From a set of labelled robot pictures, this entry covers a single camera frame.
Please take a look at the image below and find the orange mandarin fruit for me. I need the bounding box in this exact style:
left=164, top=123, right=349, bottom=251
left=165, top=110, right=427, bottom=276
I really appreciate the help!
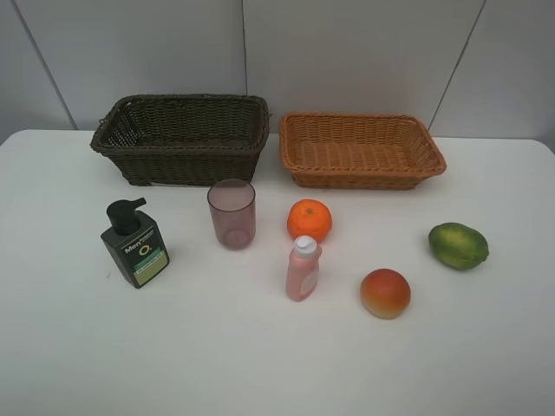
left=286, top=199, right=333, bottom=243

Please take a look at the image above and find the translucent purple plastic cup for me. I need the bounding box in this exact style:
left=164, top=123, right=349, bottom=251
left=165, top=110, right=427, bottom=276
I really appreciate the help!
left=207, top=179, right=256, bottom=250

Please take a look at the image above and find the pink lotion bottle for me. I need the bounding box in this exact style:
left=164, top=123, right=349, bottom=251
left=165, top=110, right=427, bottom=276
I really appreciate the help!
left=285, top=236, right=322, bottom=302

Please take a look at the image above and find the red yellow peach fruit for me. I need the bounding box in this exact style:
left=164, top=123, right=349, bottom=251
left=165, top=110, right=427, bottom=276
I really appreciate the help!
left=360, top=269, right=411, bottom=320

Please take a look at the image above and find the black soap pump bottle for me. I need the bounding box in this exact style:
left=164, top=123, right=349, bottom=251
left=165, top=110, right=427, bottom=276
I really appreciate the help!
left=101, top=198, right=170, bottom=289

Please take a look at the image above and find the green mango fruit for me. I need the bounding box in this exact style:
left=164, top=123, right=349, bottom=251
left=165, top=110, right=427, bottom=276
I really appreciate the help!
left=428, top=223, right=489, bottom=271

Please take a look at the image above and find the light orange wicker basket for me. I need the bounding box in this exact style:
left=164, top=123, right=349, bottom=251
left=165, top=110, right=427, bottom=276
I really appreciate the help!
left=279, top=112, right=447, bottom=190

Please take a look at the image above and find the dark brown wicker basket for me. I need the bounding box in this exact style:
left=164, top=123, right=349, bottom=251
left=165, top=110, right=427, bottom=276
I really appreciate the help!
left=90, top=94, right=270, bottom=186

